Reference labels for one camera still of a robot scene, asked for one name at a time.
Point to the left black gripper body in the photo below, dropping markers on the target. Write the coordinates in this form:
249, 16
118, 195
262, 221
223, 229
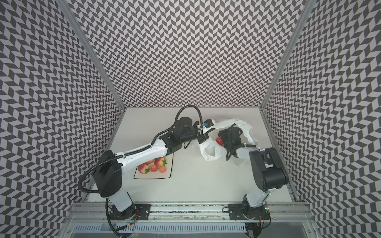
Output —
193, 136

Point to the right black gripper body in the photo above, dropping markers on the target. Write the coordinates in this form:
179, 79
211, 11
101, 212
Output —
225, 134

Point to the white plastic bag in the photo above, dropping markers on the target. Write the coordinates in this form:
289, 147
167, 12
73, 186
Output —
212, 151

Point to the small orange red fruit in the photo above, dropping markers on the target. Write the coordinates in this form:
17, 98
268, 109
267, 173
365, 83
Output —
162, 169

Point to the red strawberry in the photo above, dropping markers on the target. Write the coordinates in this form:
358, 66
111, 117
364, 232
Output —
219, 141
150, 162

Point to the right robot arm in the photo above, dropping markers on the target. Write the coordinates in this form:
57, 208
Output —
267, 167

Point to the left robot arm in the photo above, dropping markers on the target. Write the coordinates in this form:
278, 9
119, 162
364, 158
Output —
108, 172

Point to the black outlined white mat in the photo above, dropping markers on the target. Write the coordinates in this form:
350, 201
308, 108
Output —
157, 174

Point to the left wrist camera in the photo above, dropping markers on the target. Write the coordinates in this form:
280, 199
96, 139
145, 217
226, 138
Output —
207, 124

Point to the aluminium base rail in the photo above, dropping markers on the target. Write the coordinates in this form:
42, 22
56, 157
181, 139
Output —
187, 212

